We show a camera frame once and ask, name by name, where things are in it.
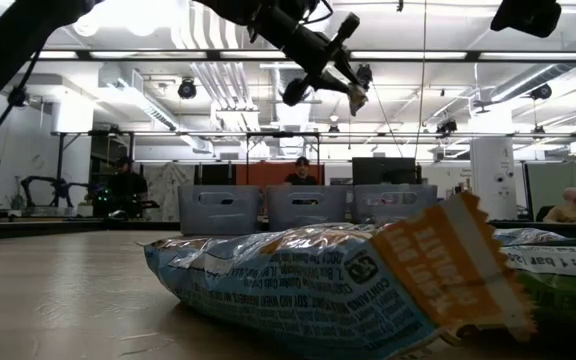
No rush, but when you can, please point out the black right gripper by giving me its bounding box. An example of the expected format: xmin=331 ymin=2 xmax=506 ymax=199
xmin=490 ymin=0 xmax=563 ymax=40

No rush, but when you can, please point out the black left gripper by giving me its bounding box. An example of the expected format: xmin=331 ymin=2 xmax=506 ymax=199
xmin=266 ymin=9 xmax=365 ymax=108

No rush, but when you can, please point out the light blue orange granola bar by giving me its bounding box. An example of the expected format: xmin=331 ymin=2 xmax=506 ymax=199
xmin=142 ymin=192 xmax=538 ymax=360

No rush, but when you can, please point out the black ceiling spotlight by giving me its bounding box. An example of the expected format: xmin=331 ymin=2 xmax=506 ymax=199
xmin=177 ymin=76 xmax=198 ymax=100
xmin=355 ymin=63 xmax=374 ymax=92
xmin=435 ymin=118 xmax=459 ymax=137
xmin=528 ymin=82 xmax=553 ymax=101
xmin=7 ymin=86 xmax=30 ymax=109

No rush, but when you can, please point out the black computer monitor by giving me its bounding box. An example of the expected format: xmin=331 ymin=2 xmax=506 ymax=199
xmin=351 ymin=157 xmax=418 ymax=187

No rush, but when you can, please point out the person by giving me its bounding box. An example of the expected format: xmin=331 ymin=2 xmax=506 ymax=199
xmin=283 ymin=156 xmax=319 ymax=187
xmin=542 ymin=187 xmax=576 ymax=224
xmin=107 ymin=155 xmax=149 ymax=217

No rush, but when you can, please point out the orange partition panel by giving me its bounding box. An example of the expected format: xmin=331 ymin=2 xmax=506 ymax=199
xmin=235 ymin=162 xmax=325 ymax=187

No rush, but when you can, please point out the grey translucent plastic bin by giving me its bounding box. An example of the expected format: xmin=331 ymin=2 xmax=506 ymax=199
xmin=351 ymin=184 xmax=439 ymax=226
xmin=267 ymin=185 xmax=348 ymax=233
xmin=177 ymin=185 xmax=262 ymax=236

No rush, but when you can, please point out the white room pillar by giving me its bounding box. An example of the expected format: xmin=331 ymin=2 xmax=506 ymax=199
xmin=470 ymin=137 xmax=519 ymax=221

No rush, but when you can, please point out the white fabric cover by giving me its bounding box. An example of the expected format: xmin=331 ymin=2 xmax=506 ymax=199
xmin=142 ymin=163 xmax=197 ymax=224

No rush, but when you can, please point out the black overhead frame beam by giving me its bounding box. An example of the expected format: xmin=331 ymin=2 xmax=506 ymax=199
xmin=32 ymin=48 xmax=576 ymax=63

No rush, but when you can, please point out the thin hanging black cable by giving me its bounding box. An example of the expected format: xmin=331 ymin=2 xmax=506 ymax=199
xmin=414 ymin=0 xmax=428 ymax=161

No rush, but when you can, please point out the green partition wall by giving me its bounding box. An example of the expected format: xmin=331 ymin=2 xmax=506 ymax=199
xmin=525 ymin=162 xmax=576 ymax=211

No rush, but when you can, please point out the black metal rack frame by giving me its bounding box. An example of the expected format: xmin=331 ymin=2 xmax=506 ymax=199
xmin=52 ymin=130 xmax=137 ymax=221

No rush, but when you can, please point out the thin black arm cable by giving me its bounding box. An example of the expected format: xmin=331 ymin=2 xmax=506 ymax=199
xmin=0 ymin=49 xmax=39 ymax=157

